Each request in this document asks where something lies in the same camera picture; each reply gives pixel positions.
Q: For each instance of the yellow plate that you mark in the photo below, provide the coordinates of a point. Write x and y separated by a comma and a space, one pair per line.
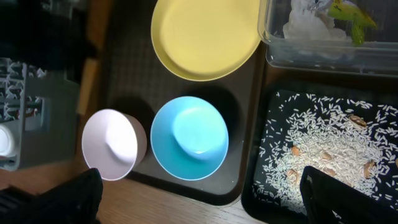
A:
204, 40

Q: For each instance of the green snack wrapper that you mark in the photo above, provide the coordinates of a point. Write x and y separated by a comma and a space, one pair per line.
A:
348, 11

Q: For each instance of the crumpled white tissue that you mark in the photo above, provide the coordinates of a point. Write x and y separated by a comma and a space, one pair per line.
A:
309, 20

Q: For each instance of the dark brown serving tray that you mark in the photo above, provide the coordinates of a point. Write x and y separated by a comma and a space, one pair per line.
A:
136, 83

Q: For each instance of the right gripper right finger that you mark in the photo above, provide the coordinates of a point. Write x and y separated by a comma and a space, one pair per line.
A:
327, 200

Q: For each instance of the blue bowl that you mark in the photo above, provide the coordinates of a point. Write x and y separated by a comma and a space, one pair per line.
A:
189, 138

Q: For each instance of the clear plastic bin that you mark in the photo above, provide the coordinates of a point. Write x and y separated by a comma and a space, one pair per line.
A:
376, 56

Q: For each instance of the pink bowl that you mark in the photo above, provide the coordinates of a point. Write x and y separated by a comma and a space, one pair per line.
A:
114, 143

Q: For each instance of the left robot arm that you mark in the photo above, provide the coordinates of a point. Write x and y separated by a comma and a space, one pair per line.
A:
46, 34

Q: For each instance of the black waste tray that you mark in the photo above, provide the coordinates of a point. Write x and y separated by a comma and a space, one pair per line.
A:
270, 124

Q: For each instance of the grey dish rack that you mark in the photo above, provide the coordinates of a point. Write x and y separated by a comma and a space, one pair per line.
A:
42, 104

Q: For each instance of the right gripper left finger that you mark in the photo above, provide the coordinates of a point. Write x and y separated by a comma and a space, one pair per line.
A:
76, 201

